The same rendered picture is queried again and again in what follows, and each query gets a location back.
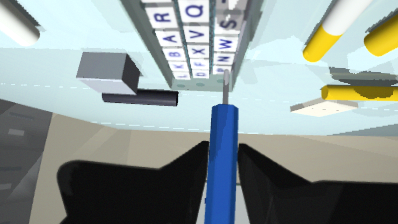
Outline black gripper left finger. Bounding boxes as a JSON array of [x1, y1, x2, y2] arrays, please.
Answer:
[[56, 141, 209, 224]]

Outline grey keyboard with white letter keys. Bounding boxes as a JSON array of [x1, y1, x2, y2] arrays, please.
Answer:
[[117, 0, 268, 93]]

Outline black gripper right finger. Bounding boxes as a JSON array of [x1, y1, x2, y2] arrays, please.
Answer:
[[237, 143, 398, 224]]

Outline dark grey cylinder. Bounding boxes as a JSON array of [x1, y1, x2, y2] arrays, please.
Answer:
[[102, 89, 178, 107]]

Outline blue stylus with grey tip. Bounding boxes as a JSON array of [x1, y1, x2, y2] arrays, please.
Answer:
[[204, 69, 239, 224]]

